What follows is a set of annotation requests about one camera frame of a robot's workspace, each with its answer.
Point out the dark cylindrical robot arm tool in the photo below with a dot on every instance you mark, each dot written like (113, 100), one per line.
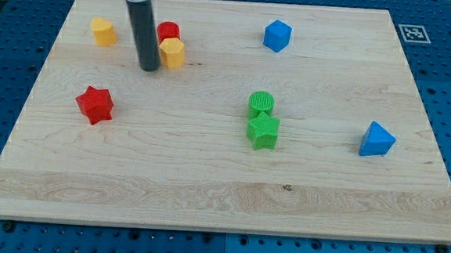
(140, 14)

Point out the green star block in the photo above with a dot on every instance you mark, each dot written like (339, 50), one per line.
(262, 131)

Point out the red star block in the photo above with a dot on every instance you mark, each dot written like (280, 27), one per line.
(95, 104)

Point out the light wooden board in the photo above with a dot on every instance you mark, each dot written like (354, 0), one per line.
(175, 154)

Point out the green cylinder block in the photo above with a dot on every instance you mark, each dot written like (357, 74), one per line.
(260, 101)

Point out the yellow hexagon block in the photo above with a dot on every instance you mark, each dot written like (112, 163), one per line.
(173, 53)

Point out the blue cube block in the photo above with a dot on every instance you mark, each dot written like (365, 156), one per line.
(277, 36)

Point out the red cylinder block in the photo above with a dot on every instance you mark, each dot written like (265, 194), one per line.
(166, 30)

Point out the yellow heart block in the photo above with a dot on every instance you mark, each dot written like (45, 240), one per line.
(103, 32)

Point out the blue triangle block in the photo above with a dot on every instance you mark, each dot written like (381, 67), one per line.
(376, 141)

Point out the white fiducial marker tag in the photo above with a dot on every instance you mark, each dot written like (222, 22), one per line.
(414, 33)

